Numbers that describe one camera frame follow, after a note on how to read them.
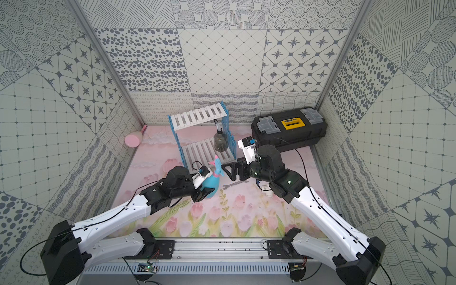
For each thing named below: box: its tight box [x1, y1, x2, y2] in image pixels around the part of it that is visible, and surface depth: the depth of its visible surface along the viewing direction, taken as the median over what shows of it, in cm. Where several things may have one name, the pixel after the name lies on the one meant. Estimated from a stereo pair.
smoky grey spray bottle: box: [213, 119, 228, 152], surface depth 101 cm
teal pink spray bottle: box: [201, 154, 225, 200], surface depth 74 cm
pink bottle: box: [124, 124, 148, 148], surface depth 108 cm
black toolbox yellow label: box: [250, 106, 328, 152], surface depth 101 cm
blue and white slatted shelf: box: [167, 100, 237, 173], surface depth 97 cm
